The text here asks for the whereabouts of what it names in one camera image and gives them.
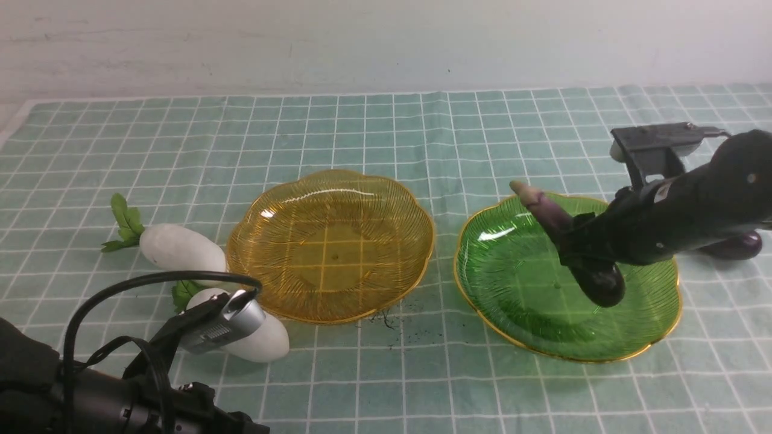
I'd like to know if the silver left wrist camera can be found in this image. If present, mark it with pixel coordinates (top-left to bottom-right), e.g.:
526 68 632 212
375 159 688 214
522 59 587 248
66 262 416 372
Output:
181 288 267 354

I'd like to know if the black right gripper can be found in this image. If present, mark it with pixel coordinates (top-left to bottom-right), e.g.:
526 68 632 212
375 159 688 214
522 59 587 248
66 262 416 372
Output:
558 181 703 266

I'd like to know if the black camera cable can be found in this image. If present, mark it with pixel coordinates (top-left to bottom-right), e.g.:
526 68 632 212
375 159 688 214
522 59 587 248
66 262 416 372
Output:
62 271 264 434

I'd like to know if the green plastic plate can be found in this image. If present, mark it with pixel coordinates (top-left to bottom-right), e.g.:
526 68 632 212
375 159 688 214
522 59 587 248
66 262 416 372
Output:
453 195 683 363

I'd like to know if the purple eggplant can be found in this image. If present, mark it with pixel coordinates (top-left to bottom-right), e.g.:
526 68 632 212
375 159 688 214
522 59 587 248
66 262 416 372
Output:
510 180 625 308
698 231 763 261

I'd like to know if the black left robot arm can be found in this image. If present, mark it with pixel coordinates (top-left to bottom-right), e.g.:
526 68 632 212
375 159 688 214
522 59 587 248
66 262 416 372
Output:
2 319 271 433

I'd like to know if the white radish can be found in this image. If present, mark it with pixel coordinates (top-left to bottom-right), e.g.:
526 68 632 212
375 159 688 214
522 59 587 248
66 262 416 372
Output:
101 193 228 272
181 288 290 363

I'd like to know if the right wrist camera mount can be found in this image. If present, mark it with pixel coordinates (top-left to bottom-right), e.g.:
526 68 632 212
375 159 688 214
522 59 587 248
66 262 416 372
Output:
609 122 732 190

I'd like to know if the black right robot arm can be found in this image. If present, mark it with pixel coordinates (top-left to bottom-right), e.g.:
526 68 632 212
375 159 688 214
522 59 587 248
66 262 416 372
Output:
558 125 771 266

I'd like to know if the green checkered tablecloth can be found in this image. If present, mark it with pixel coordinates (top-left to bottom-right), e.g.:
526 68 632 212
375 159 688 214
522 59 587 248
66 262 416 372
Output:
1 83 770 433

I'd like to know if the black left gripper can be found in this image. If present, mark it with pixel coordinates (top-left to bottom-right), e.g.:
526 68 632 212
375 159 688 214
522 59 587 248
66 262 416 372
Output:
121 338 270 433

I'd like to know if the amber plastic plate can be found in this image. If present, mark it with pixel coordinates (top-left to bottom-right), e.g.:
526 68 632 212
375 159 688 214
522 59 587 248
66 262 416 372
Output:
224 169 436 325

